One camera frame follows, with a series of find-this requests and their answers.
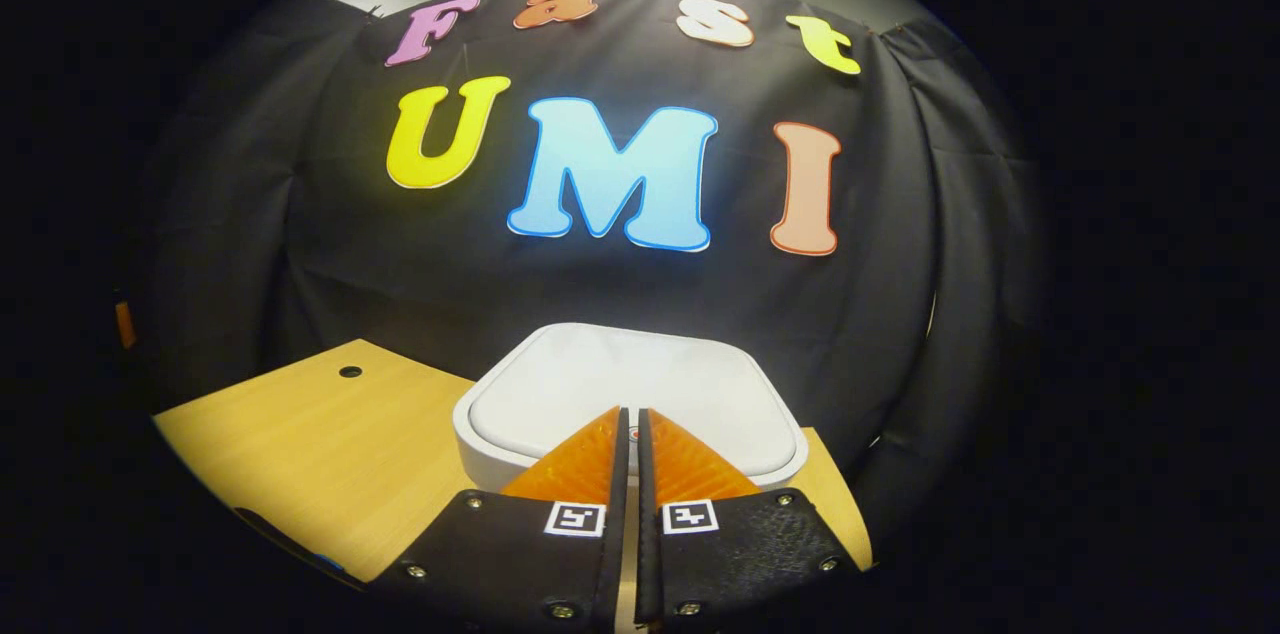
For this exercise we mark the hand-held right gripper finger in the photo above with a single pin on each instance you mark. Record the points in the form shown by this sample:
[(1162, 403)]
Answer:
[(645, 474), (621, 474)]

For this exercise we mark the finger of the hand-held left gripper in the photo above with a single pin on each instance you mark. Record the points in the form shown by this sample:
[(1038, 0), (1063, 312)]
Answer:
[(125, 326)]

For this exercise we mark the white desktop garbage bin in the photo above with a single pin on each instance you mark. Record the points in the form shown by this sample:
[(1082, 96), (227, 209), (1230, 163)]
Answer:
[(620, 379)]

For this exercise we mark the wooden desktop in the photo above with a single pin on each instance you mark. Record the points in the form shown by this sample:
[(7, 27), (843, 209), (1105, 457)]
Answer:
[(330, 444)]

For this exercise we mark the black backdrop cloth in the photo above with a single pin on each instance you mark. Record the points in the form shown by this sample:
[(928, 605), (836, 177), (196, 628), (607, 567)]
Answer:
[(640, 284)]

